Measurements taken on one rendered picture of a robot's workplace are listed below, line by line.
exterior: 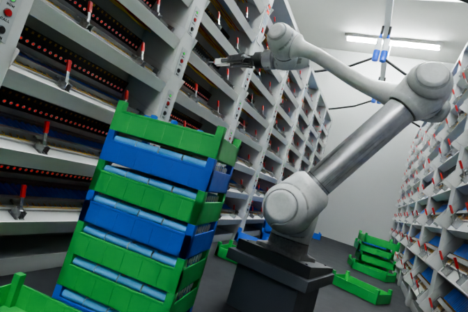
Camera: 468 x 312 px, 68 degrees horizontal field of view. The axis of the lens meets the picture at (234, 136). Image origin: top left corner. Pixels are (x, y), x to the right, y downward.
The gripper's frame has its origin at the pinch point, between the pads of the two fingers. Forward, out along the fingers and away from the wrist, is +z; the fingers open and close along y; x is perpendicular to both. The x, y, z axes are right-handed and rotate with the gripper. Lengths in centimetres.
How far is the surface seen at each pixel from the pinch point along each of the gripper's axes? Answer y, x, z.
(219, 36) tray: 1.9, 14.6, 4.4
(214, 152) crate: -67, -54, -33
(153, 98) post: -27.5, -26.8, 15.7
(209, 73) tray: 3.5, -4.0, 8.1
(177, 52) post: -27.1, -7.1, 7.9
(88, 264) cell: -69, -83, -4
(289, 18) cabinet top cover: 93, 75, -7
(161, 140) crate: -69, -52, -19
